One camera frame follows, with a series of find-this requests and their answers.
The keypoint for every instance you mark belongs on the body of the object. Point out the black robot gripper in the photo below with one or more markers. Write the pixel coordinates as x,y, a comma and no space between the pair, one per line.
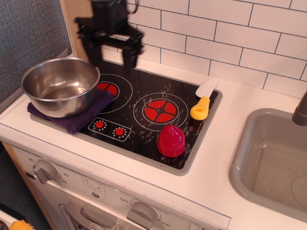
109,26

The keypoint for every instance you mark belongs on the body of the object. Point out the metal pot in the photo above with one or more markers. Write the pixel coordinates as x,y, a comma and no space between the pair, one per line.
61,87

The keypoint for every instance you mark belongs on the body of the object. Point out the purple cloth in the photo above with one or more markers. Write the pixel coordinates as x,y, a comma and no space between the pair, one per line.
77,122

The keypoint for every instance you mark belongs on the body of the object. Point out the orange cloth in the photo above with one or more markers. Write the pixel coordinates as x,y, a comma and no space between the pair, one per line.
17,225

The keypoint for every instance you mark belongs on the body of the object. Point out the wooden side panel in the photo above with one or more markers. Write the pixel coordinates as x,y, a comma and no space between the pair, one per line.
72,9

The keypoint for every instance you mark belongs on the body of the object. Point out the black toy stovetop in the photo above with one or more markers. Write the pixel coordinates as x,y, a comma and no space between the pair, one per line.
143,104

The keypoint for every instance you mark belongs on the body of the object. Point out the red toy strawberry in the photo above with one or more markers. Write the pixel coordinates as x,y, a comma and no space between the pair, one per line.
171,141

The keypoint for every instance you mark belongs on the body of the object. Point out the grey left timer knob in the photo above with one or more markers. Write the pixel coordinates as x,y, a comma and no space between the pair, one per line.
44,171

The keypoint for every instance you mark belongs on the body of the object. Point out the grey right oven knob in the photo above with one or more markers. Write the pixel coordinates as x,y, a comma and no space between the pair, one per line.
142,215

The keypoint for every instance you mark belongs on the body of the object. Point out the grey toy sink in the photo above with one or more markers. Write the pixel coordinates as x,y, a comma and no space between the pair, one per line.
269,167

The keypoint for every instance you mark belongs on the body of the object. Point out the grey faucet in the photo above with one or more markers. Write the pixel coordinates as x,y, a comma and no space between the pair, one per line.
299,116

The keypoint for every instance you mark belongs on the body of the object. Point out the yellow handled toy knife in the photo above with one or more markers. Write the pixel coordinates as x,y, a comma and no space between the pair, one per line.
201,109

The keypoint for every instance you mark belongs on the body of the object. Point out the grey oven door handle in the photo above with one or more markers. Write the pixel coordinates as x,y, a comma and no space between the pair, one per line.
92,218

